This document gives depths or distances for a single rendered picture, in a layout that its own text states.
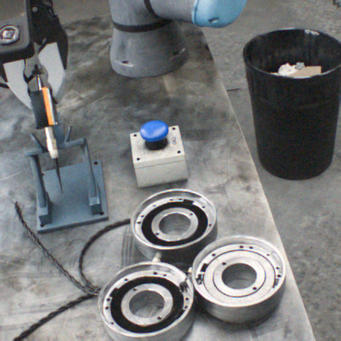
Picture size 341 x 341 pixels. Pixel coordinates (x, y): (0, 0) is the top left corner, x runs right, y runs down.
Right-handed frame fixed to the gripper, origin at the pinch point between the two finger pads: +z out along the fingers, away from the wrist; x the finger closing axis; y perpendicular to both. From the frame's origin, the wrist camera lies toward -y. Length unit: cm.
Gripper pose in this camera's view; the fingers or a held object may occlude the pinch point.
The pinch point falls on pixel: (43, 100)
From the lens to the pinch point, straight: 76.5
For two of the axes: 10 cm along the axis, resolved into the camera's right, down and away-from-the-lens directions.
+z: 1.2, 7.7, 6.3
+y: -1.7, -6.1, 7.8
